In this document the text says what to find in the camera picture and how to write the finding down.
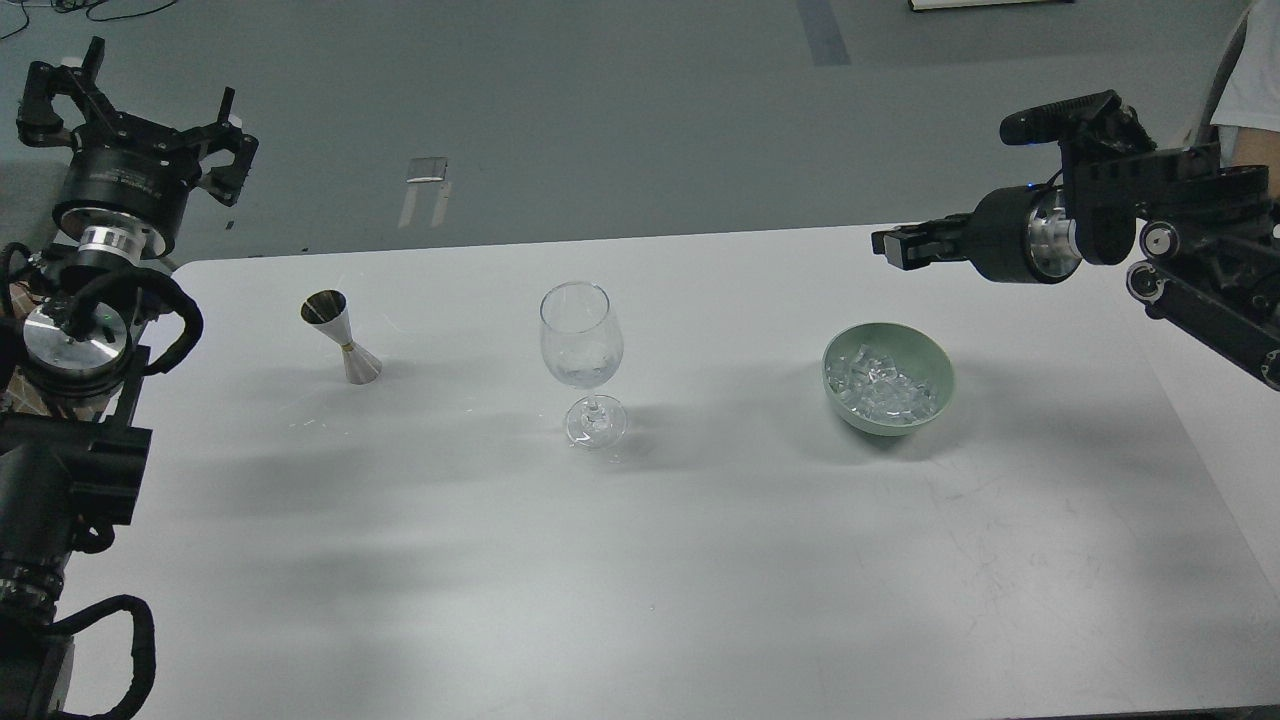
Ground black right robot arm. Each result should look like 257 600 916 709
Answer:
872 90 1279 388

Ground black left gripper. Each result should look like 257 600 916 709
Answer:
15 36 259 259

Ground green bowl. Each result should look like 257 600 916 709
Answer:
820 322 957 438

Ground metal floor plate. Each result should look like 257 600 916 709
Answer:
404 156 449 184

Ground clear wine glass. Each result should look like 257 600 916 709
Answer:
539 281 628 450

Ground black floor cables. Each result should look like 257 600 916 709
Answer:
0 0 183 41

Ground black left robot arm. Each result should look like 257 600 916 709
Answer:
1 37 259 719

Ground steel cocktail jigger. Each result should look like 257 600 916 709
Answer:
300 290 383 386

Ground pile of ice cubes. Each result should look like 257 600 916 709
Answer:
826 345 942 427

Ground grey chair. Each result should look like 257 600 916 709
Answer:
1 160 67 249

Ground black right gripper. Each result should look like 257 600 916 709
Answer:
870 187 1046 283

